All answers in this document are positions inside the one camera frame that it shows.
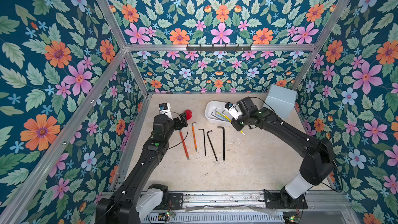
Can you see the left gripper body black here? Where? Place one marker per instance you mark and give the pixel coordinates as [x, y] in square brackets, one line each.
[177, 126]

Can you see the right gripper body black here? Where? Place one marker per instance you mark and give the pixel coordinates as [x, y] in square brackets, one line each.
[236, 124]

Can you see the thin black hex key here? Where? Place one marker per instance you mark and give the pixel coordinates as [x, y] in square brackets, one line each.
[204, 140]

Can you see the green handled hex key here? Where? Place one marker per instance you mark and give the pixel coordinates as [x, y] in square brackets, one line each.
[221, 114]

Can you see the medium black hex key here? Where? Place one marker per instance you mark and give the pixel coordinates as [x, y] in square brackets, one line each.
[211, 145]

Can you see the large black hex key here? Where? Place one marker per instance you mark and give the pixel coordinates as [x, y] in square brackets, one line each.
[223, 142]

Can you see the blue handled hex key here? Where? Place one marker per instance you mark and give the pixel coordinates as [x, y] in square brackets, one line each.
[221, 118]

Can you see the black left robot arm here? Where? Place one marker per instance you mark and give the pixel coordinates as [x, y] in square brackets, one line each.
[126, 205]

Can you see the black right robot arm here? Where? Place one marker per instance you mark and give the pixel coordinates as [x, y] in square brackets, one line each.
[318, 156]

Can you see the white storage box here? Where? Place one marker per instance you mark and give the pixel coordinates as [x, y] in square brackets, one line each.
[216, 106]

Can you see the light blue box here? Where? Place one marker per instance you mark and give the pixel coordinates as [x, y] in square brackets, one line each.
[281, 100]

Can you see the red plush apple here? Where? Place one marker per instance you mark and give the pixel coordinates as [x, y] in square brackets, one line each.
[188, 114]

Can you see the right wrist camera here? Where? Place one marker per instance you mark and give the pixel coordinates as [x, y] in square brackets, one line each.
[234, 112]

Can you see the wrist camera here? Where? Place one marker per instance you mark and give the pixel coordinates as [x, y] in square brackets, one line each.
[234, 112]
[165, 109]

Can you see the orange handled hex key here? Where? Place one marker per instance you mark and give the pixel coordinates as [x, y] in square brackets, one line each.
[194, 136]

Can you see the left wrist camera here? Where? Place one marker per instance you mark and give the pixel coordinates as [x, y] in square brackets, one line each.
[165, 109]

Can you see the red handled hex key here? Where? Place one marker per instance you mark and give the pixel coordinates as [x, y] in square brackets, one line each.
[184, 145]

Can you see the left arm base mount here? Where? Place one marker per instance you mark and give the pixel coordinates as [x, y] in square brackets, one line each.
[158, 197]

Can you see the black hook rail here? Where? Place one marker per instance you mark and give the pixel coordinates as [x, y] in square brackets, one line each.
[222, 47]

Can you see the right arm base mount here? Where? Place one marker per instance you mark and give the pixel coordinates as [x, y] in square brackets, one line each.
[282, 200]

